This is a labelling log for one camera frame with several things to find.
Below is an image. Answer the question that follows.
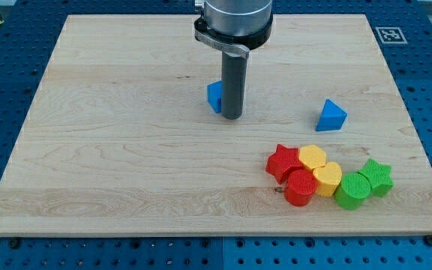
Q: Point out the blue cube block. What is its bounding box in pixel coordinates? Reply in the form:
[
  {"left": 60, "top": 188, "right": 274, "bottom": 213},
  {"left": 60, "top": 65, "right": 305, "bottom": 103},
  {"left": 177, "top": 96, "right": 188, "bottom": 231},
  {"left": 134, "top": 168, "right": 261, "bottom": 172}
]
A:
[{"left": 207, "top": 81, "right": 222, "bottom": 114}]

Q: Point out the red star block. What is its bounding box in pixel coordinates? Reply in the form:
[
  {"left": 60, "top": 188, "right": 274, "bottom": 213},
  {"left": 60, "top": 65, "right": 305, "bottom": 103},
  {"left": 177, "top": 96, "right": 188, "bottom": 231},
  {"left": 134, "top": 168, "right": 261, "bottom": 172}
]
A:
[{"left": 265, "top": 144, "right": 304, "bottom": 185}]

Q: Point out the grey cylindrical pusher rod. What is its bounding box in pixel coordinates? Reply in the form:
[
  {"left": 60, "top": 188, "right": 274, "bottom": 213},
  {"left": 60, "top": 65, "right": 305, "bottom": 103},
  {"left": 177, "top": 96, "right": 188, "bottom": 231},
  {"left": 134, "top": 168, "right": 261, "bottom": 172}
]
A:
[{"left": 221, "top": 52, "right": 247, "bottom": 120}]

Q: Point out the white fiducial marker tag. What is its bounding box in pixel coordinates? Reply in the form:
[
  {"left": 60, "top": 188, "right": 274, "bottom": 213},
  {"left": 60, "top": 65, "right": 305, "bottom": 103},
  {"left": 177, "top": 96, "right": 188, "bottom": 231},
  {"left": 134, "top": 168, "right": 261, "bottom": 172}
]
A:
[{"left": 376, "top": 26, "right": 407, "bottom": 45}]

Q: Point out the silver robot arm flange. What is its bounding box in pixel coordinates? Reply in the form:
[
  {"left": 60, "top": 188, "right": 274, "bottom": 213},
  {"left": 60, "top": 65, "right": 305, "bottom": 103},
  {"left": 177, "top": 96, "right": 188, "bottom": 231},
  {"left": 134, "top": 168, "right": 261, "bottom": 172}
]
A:
[{"left": 193, "top": 0, "right": 273, "bottom": 59}]

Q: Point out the yellow heart block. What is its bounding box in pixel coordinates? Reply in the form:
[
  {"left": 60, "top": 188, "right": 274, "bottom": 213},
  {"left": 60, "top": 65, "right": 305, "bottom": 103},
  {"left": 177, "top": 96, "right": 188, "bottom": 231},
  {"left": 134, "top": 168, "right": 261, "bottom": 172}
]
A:
[{"left": 313, "top": 162, "right": 343, "bottom": 197}]

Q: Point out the green cylinder block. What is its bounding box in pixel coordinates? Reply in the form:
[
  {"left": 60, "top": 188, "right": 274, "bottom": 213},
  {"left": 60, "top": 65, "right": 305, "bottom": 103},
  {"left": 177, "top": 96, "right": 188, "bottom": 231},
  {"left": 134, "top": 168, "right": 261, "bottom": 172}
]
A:
[{"left": 334, "top": 173, "right": 371, "bottom": 210}]

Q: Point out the green star block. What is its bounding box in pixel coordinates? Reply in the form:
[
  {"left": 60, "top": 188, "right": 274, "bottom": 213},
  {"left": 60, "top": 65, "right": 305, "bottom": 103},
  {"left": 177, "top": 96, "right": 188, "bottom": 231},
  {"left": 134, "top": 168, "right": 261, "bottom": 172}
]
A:
[{"left": 358, "top": 158, "right": 394, "bottom": 197}]

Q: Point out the blue triangle block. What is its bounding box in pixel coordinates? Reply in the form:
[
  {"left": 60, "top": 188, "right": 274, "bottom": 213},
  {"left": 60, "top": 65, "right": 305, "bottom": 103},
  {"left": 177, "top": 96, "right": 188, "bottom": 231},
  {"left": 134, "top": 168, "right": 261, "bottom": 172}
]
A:
[{"left": 316, "top": 99, "right": 347, "bottom": 131}]

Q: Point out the yellow hexagon block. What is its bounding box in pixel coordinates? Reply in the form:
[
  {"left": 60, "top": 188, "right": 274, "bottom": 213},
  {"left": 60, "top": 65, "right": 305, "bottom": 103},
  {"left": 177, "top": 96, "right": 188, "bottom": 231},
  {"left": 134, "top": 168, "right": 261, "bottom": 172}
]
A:
[{"left": 298, "top": 145, "right": 327, "bottom": 171}]

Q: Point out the light wooden board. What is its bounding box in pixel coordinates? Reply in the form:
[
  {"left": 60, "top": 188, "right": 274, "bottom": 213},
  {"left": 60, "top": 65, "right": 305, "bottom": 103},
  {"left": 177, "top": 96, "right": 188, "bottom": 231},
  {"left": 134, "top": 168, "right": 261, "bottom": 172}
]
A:
[{"left": 0, "top": 14, "right": 432, "bottom": 238}]

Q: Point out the red cylinder block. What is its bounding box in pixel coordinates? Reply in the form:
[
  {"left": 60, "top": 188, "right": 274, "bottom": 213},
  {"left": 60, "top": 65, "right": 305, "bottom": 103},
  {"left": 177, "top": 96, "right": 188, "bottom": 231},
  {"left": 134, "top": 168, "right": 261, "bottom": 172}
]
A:
[{"left": 284, "top": 169, "right": 317, "bottom": 206}]

